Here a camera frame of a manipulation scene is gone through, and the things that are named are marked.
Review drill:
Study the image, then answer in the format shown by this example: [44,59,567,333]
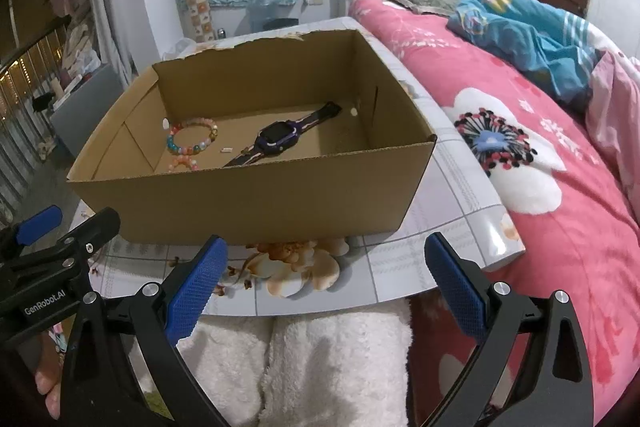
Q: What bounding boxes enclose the blue printed blanket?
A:
[446,0,626,112]

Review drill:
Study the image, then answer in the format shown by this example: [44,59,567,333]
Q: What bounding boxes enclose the multicolour bead bracelet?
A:
[166,117,220,156]

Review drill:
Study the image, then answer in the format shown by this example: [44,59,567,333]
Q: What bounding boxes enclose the metal stair railing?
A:
[0,27,68,218]

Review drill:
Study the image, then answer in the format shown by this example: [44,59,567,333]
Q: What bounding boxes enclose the brown cardboard box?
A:
[66,28,438,248]

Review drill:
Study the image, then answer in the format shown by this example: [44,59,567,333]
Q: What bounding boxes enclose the grey cabinet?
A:
[49,64,126,160]

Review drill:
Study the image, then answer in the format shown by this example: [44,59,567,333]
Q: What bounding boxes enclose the pink orange bead bracelet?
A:
[168,154,199,172]

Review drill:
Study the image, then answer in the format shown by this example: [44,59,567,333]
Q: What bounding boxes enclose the pink pillow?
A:
[585,49,640,208]

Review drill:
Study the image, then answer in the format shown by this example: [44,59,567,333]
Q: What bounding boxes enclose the pink floral bed sheet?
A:
[347,0,640,427]

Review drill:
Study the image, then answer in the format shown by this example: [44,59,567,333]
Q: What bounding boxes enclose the orange squared patterned cloth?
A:
[175,0,215,44]

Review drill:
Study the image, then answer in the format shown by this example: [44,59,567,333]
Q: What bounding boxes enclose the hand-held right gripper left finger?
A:
[60,234,230,427]

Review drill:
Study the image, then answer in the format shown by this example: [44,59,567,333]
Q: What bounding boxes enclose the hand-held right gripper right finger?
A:
[424,232,596,427]

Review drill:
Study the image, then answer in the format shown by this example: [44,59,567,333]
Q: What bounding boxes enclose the white fluffy cloth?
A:
[175,297,416,427]

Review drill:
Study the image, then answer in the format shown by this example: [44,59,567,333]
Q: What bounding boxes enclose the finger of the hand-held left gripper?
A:
[0,208,122,303]
[0,206,63,258]

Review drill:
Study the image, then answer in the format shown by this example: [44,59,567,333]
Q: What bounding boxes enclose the floral printed table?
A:
[70,17,527,318]

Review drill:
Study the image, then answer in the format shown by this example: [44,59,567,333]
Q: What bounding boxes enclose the purple smartwatch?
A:
[221,102,343,168]

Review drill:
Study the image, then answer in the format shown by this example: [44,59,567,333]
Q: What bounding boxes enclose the person's left hand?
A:
[32,332,66,420]

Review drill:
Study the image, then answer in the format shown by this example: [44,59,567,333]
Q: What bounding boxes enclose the white plastic bags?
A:
[160,38,201,60]

